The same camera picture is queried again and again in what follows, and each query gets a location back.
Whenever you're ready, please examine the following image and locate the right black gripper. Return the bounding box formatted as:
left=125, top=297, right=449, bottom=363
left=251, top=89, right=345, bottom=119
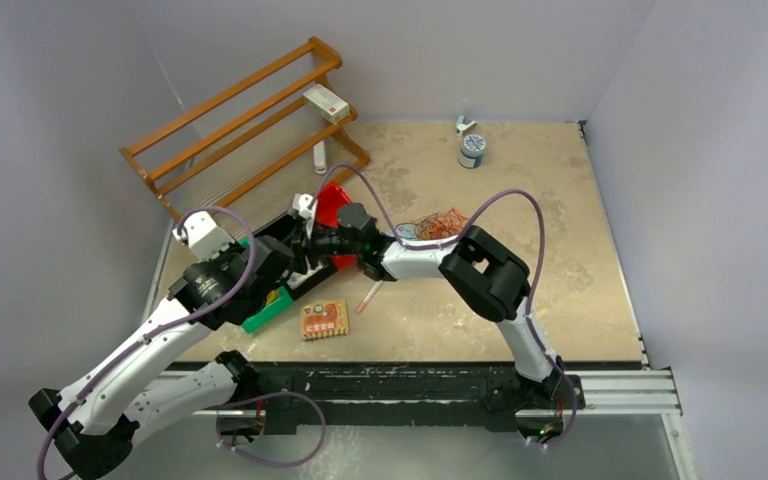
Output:
left=287, top=217, right=363, bottom=275

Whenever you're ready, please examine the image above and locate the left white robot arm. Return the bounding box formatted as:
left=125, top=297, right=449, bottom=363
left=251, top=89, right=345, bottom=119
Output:
left=29, top=236, right=294, bottom=479

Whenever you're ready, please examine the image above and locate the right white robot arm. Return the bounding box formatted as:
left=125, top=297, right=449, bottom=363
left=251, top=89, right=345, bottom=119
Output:
left=289, top=194, right=584, bottom=410

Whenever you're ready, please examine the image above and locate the black plastic bin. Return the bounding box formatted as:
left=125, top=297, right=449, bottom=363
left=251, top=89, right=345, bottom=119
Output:
left=254, top=213, right=338, bottom=301

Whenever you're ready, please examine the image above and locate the green plastic bin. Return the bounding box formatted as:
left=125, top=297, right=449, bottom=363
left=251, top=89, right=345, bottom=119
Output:
left=240, top=237, right=293, bottom=333

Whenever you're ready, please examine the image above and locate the red plastic bin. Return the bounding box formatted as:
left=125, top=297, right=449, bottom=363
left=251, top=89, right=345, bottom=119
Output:
left=314, top=182, right=355, bottom=271

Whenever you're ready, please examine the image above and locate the blue toothbrush blister pack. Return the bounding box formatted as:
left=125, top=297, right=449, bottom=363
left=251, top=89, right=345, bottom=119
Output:
left=394, top=222, right=419, bottom=240

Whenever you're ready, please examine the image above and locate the white orange pen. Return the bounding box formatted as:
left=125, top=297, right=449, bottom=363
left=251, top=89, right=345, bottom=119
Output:
left=354, top=280, right=384, bottom=314

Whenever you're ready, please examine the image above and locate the orange snack packet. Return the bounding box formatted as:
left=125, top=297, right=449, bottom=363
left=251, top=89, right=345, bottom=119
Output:
left=299, top=299, right=350, bottom=341

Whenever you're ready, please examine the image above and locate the white stapler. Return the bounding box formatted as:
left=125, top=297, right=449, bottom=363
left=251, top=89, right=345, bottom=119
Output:
left=312, top=140, right=328, bottom=175

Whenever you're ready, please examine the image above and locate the wooden shelf rack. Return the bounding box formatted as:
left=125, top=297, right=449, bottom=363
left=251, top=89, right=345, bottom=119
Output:
left=119, top=37, right=370, bottom=219

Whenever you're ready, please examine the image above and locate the white red carton box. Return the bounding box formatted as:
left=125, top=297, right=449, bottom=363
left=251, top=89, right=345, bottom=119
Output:
left=303, top=84, right=351, bottom=125

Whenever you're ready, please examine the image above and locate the blue lidded jar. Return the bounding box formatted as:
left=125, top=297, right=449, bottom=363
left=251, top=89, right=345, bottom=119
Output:
left=458, top=134, right=486, bottom=169

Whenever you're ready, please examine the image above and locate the purple cable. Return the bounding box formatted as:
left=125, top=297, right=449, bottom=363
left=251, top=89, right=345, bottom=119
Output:
left=410, top=215, right=458, bottom=241

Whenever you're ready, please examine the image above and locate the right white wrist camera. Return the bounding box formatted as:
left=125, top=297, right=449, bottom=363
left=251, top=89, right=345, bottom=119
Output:
left=288, top=193, right=316, bottom=220

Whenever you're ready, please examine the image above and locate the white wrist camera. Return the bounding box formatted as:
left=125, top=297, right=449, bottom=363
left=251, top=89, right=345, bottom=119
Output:
left=288, top=193, right=316, bottom=220
left=172, top=211, right=235, bottom=261

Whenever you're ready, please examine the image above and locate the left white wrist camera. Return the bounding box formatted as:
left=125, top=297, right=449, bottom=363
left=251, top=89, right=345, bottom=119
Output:
left=172, top=211, right=235, bottom=261

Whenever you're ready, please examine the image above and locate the base purple hose loop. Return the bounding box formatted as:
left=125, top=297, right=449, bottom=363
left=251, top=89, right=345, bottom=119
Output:
left=215, top=386, right=328, bottom=468

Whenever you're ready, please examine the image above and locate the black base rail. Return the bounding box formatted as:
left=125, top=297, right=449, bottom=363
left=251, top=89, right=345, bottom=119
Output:
left=158, top=360, right=683, bottom=437

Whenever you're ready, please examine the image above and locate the right purple robot hose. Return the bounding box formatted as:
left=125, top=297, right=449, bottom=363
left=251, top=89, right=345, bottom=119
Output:
left=309, top=163, right=579, bottom=450

